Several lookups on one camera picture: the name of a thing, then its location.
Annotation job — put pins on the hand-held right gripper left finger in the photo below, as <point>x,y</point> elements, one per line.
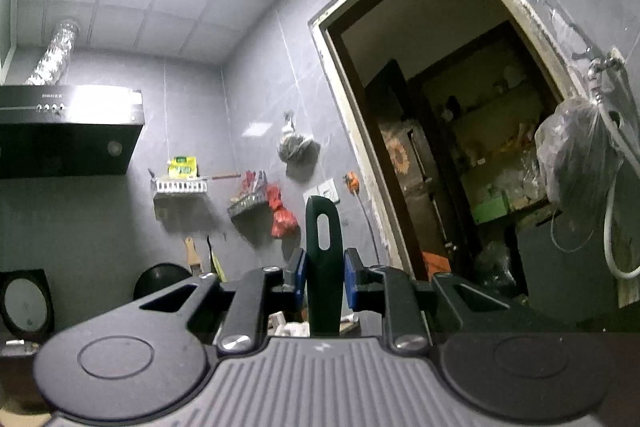
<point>299,279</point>

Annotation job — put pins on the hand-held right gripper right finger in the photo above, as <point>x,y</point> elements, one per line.
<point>354,279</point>

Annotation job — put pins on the dark green scissors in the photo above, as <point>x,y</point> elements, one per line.
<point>325,282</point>

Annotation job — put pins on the white squeeze tube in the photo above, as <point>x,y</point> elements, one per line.
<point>348,318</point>

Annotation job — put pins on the white cloth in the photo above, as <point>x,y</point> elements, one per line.
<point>290,327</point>

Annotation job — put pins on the red plastic bag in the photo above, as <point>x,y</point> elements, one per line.
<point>282,219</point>

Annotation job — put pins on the orange bag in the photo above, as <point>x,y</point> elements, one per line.
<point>436,266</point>

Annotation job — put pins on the dark wooden door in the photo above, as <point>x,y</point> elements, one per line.
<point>400,207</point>

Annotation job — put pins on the hanging wooden paddle board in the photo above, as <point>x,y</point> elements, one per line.
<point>194,257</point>

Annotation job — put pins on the round sunflower ornament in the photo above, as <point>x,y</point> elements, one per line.
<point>400,159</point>

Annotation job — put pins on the hanging dark mesh bag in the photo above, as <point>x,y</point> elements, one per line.
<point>297,147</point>

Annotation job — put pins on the black wok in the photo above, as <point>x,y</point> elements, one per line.
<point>160,282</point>

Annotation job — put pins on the dark plastic bag pile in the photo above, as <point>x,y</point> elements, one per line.
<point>492,262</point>

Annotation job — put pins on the green box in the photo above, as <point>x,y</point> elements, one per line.
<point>491,211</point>

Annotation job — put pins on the yellow green packet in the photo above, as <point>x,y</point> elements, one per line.
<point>182,167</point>

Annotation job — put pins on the wooden storage shelf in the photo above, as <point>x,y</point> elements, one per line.
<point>500,152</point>

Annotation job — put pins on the dark grey cabinet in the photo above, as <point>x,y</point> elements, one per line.
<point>560,267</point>

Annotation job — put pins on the clear plastic bag on tap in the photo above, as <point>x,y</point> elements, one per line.
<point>575,157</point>

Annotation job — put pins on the black range hood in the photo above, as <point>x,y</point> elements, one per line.
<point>65,142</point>

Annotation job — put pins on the clear plastic bag on hook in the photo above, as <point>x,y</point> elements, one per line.
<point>562,32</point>

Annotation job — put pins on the white wall switch plate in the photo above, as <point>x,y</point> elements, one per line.
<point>325,189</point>

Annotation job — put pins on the orange wall hook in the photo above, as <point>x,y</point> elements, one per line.
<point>352,182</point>

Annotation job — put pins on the door frame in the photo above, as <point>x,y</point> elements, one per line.
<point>348,132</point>

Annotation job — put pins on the white wall rack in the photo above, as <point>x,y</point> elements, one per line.
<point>180,186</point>

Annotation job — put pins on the metal wall tap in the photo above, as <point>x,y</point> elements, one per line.
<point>600,64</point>

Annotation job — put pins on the aluminium exhaust duct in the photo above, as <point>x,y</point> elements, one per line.
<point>52,52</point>

